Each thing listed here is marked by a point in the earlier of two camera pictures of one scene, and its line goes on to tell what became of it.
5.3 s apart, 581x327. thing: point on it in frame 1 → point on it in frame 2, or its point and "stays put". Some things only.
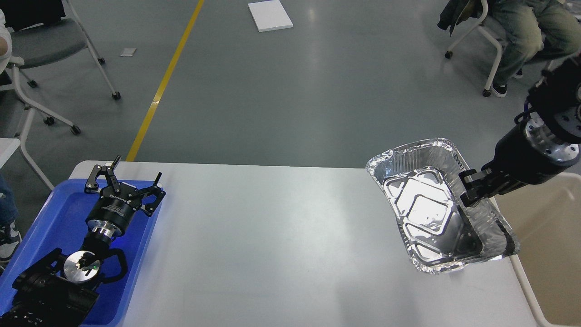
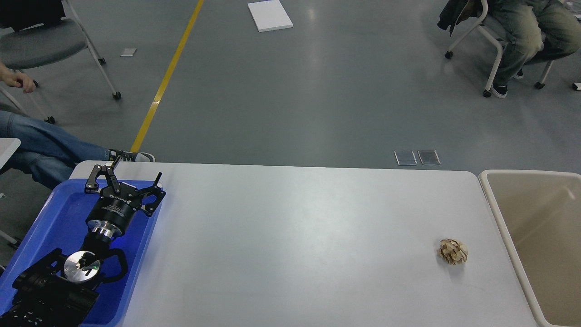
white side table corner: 7,146 stays put
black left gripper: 113,212 stays put
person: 10,238 → 44,152
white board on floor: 269,15 stays put
